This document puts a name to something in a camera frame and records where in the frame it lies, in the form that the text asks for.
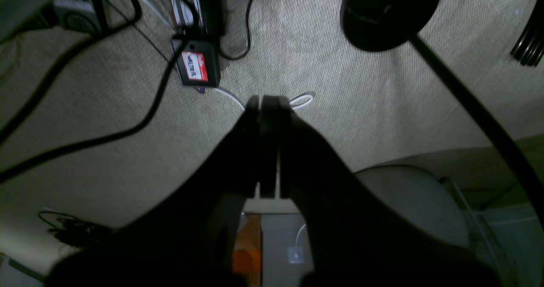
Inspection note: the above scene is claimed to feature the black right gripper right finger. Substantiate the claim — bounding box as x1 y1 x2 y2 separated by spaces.
260 95 501 287

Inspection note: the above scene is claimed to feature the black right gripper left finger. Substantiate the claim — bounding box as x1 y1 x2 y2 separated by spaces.
45 96 259 287

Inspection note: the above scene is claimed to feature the grey round stool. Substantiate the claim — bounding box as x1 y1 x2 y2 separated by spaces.
355 165 470 249

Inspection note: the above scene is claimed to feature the black box with red label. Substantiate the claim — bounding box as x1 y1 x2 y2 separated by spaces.
170 39 220 88

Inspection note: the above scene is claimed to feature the black stand pole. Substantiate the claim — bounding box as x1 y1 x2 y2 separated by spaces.
406 34 544 225

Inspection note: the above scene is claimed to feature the black round stand base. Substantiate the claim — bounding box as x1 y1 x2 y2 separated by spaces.
340 0 440 53

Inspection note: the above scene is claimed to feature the black cable bundle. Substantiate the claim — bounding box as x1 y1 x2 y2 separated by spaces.
37 210 115 247

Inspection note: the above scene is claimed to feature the white cable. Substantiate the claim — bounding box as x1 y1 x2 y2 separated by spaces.
212 87 315 111

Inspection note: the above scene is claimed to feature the thin black cable loop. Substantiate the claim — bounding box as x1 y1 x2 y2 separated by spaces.
219 0 258 61

